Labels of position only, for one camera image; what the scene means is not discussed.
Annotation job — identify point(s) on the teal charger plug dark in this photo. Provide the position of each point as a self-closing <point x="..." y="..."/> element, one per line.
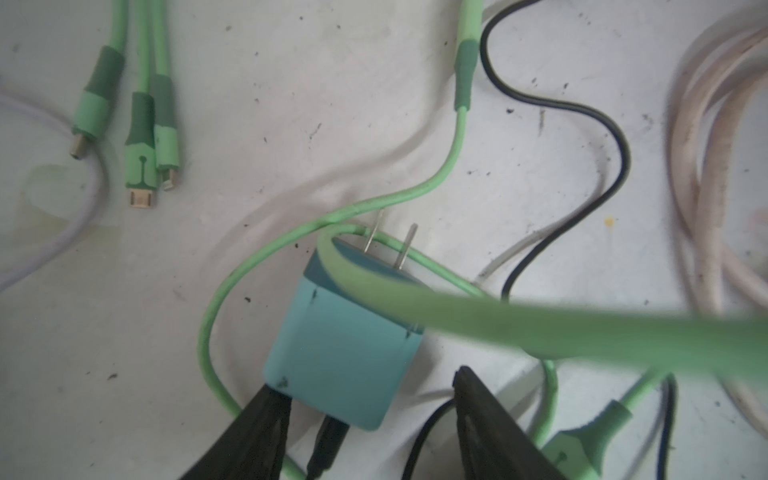
<point x="338" y="356"/>

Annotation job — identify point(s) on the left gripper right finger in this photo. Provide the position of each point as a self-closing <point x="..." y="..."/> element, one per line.
<point x="492" y="444"/>

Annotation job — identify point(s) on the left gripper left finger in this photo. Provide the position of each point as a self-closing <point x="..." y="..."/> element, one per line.
<point x="253" y="446"/>

